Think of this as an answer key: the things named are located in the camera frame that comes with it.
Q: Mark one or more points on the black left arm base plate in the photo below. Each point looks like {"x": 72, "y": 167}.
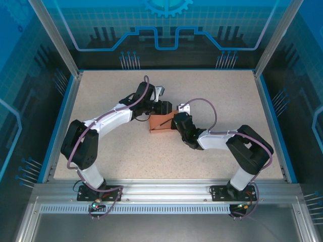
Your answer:
{"x": 113, "y": 192}

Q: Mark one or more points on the aluminium frame post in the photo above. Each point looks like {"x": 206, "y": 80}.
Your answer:
{"x": 55, "y": 37}
{"x": 275, "y": 37}

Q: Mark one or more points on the grey metal shelf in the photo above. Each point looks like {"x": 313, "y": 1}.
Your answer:
{"x": 164, "y": 229}

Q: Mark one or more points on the aluminium mounting rail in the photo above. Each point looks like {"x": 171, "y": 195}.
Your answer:
{"x": 164, "y": 189}

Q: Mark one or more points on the black pen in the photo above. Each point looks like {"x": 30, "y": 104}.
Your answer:
{"x": 164, "y": 123}

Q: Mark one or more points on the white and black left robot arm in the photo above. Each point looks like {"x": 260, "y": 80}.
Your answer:
{"x": 83, "y": 146}

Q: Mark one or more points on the orange paper box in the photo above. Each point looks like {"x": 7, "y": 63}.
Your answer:
{"x": 161, "y": 129}

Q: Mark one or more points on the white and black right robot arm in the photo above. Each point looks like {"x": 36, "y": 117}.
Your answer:
{"x": 249, "y": 148}

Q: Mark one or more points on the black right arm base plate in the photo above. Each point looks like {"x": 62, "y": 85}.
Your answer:
{"x": 219, "y": 192}

